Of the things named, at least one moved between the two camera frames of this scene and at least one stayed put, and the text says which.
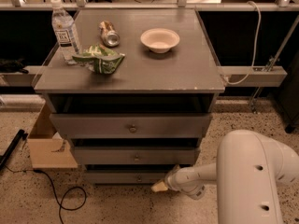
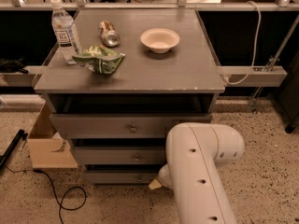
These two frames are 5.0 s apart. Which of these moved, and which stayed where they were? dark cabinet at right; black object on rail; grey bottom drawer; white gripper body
Moved: white gripper body
Stayed: grey bottom drawer; dark cabinet at right; black object on rail
